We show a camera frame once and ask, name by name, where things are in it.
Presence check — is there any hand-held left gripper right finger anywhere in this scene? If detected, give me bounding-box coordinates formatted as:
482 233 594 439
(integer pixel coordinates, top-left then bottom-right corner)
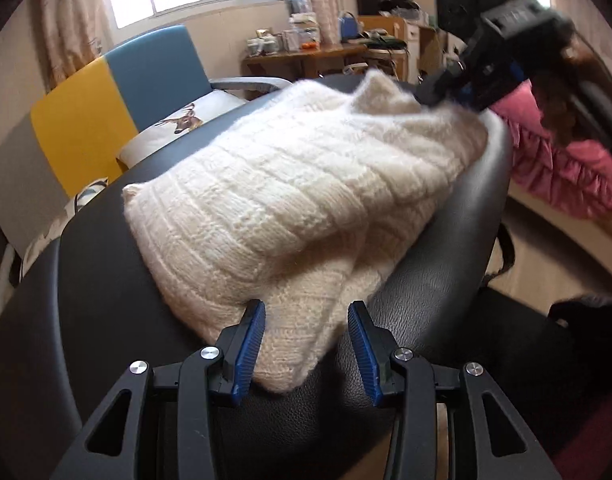
347 300 564 480

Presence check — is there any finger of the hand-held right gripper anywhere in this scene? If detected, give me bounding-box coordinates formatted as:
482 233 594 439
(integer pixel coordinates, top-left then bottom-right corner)
417 66 482 112

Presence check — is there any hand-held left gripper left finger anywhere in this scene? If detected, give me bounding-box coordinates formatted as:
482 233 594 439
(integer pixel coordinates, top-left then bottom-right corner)
50 299 267 480

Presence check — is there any cream knit sweater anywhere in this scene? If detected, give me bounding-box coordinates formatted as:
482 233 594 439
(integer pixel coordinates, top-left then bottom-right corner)
122 69 489 395

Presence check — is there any person's right hand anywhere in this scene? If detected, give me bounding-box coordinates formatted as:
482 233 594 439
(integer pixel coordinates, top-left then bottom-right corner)
530 35 612 148

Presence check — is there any blue bag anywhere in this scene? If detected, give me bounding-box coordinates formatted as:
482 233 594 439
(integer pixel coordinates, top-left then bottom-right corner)
338 11 363 42

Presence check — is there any pink ruffled cloth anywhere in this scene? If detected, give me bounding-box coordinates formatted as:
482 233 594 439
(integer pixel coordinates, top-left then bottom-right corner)
486 81 612 222

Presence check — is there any black leather table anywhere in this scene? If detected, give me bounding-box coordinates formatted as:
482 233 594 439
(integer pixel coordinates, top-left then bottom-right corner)
0 74 518 480

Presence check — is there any wooden desk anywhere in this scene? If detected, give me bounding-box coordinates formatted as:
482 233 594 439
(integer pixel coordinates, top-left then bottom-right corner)
242 16 439 85

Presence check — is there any black white printed pillow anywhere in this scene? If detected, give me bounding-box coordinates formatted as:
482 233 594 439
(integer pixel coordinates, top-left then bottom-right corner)
14 176 112 287

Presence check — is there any deer print pillow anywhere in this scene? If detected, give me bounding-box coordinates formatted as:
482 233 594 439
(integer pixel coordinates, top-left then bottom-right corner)
116 91 247 171

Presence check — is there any grey yellow blue sofa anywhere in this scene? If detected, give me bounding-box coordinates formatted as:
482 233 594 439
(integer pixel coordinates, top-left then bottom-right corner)
0 25 295 306

